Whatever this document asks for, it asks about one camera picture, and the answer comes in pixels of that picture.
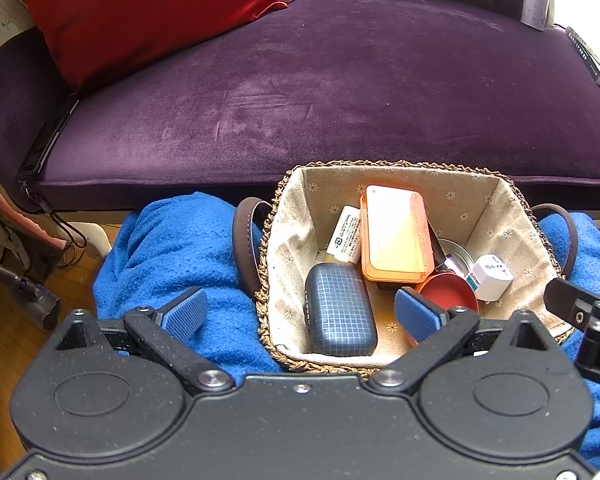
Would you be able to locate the white travel adapter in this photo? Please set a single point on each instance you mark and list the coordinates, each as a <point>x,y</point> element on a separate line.
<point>492,277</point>

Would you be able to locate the white tube with gold cap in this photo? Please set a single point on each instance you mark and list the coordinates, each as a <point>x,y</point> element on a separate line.
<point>347,235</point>

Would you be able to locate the salmon pink tube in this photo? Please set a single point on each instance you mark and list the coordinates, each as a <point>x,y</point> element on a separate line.
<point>20,215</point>

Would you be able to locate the red and grey vacuum cleaner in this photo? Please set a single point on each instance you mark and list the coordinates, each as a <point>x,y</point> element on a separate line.
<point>35,295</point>

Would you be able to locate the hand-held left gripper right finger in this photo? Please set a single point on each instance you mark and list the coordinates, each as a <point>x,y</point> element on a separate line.
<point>420,317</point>

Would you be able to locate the purple velvet sofa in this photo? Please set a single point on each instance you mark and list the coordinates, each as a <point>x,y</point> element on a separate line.
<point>330,85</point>

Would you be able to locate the woven basket with floral lining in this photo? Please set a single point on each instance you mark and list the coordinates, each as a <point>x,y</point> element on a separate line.
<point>480,200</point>

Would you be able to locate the dark blue hard case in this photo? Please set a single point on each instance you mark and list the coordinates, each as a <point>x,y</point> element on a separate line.
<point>340,310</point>

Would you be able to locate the red cushion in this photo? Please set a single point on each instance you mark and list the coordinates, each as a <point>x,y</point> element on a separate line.
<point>145,10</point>

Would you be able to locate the orange translucent box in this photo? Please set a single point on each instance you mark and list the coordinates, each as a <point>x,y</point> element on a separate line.
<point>395,235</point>

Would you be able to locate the blue fleece blanket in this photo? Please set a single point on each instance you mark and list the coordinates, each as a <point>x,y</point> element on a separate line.
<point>180,250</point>

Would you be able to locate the dark spine book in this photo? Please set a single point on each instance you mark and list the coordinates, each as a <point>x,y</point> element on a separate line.
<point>587,55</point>

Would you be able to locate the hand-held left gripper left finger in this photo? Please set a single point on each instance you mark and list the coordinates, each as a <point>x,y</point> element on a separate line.
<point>185,315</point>

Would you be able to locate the round silver tin base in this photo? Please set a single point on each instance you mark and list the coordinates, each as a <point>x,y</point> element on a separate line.
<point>460,260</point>

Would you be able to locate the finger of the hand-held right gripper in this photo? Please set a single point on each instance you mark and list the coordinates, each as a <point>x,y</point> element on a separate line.
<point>575,310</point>

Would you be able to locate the round metal tin lid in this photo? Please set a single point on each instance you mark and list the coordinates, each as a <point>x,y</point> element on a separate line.
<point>450,292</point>

